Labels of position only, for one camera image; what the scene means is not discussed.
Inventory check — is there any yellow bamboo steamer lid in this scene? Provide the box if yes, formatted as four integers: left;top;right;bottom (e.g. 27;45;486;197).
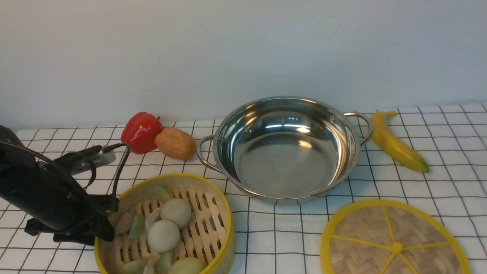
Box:
320;199;472;274

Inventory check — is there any yellow bamboo steamer basket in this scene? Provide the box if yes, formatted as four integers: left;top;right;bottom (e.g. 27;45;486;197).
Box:
94;173;236;274

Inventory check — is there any white black grid tablecloth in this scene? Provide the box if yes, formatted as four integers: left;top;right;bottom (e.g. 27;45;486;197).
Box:
0;102;487;274

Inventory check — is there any white round bun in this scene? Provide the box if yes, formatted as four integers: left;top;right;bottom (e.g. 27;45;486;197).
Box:
160;198;192;229
147;220;181;253

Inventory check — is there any stainless steel pot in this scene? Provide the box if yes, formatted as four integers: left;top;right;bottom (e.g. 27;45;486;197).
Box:
196;96;374;205

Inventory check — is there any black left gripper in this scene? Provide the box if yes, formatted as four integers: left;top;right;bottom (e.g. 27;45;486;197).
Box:
24;194;115;246

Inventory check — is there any white round bun lower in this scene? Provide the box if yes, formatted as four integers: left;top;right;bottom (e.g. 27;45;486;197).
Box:
147;220;181;253

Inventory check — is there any yellow banana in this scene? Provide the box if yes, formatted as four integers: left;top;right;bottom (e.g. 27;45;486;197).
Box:
370;111;430;173

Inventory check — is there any brown potato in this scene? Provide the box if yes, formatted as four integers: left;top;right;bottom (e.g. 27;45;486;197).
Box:
154;127;196;160

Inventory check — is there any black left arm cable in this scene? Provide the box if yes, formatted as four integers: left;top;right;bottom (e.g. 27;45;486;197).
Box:
0;141;131;213

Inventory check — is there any red bell pepper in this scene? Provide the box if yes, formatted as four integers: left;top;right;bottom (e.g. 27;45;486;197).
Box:
120;112;165;154

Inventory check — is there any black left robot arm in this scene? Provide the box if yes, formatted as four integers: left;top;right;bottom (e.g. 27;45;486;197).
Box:
0;126;120;246

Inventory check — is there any pale bun at edge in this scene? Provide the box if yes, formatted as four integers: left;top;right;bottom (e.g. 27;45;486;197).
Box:
168;257;206;274

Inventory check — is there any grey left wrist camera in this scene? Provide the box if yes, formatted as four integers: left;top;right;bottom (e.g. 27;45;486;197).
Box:
53;145;116;175

